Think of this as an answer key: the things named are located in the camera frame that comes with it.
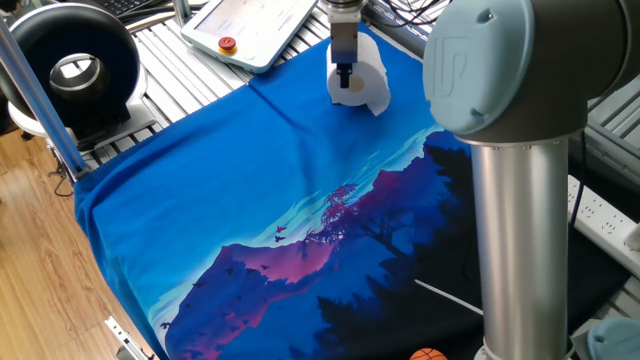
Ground grey Schunk gripper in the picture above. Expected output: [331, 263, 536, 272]
[329, 20, 361, 90]

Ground white toilet paper roll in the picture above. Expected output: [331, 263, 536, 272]
[325, 30, 392, 117]

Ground white teach pendant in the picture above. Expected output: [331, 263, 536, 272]
[180, 0, 320, 75]

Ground blue landscape print tablecloth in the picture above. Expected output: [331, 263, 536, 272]
[73, 22, 631, 360]

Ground black keyboard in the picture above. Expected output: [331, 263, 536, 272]
[92, 0, 156, 16]

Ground small orange basketball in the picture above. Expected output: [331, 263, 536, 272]
[408, 347, 449, 360]

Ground white power strip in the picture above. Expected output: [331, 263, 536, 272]
[567, 174, 640, 279]

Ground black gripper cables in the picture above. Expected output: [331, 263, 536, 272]
[369, 0, 451, 29]

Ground aluminium frame post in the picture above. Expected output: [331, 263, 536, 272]
[0, 14, 92, 181]

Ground black round ring device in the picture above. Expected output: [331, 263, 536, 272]
[0, 2, 149, 146]

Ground metal rail bracket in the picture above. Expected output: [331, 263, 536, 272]
[103, 315, 156, 360]

